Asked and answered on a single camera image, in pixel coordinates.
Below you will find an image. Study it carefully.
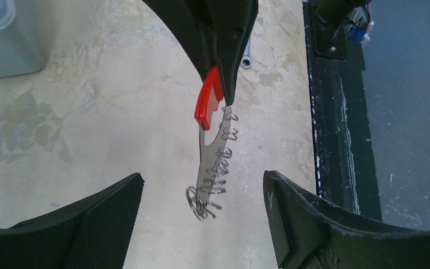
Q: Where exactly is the steel key organizer red handle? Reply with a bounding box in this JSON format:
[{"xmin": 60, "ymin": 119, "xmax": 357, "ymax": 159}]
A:
[{"xmin": 185, "ymin": 65, "xmax": 239, "ymax": 221}]

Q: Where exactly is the clear plastic storage bin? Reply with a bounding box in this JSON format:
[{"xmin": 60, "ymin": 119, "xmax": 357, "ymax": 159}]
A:
[{"xmin": 0, "ymin": 0, "xmax": 46, "ymax": 78}]

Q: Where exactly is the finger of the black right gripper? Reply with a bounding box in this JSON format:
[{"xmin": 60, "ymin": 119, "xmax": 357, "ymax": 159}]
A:
[
  {"xmin": 202, "ymin": 0, "xmax": 258, "ymax": 106},
  {"xmin": 143, "ymin": 0, "xmax": 217, "ymax": 80}
]

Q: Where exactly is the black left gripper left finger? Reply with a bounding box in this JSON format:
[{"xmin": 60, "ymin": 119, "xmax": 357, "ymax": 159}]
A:
[{"xmin": 0, "ymin": 173, "xmax": 144, "ymax": 268}]

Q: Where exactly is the silver combination wrench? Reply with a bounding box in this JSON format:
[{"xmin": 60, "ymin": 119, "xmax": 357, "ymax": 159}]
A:
[{"xmin": 240, "ymin": 38, "xmax": 251, "ymax": 69}]

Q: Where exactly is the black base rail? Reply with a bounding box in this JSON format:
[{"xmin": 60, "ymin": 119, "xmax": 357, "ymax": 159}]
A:
[{"xmin": 302, "ymin": 1, "xmax": 382, "ymax": 221}]

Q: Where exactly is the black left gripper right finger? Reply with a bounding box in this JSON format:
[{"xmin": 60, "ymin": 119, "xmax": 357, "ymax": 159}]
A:
[{"xmin": 263, "ymin": 171, "xmax": 430, "ymax": 268}]

